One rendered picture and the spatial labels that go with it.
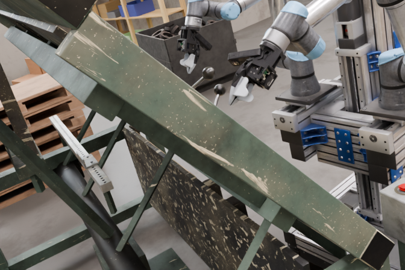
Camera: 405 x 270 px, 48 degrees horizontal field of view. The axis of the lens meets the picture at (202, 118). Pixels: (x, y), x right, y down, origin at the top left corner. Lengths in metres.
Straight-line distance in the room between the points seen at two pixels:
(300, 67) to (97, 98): 1.42
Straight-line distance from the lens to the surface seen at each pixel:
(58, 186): 2.06
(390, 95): 2.03
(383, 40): 2.20
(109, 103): 1.04
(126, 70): 0.97
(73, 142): 2.61
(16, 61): 9.30
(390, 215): 1.75
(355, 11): 2.16
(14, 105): 2.54
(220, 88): 1.43
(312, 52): 1.48
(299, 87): 2.31
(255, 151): 1.17
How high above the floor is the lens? 1.88
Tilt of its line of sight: 21 degrees down
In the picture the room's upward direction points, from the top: 15 degrees counter-clockwise
